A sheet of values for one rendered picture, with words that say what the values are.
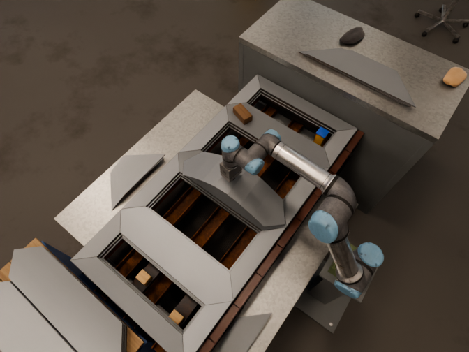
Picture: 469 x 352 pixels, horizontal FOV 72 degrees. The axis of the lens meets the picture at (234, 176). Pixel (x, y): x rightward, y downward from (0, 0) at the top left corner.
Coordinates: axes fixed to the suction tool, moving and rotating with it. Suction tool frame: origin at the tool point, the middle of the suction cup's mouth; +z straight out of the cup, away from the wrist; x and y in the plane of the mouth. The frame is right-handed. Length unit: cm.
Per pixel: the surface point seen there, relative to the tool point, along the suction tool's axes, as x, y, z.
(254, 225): 21.6, 4.6, 17.1
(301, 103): -14, -74, 16
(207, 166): -14.7, 3.0, 3.2
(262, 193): 15.4, -6.8, 4.1
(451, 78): 43, -132, -6
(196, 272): 18.9, 41.3, 15.7
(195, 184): -17.7, 10.5, 17.0
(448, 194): 95, -156, 103
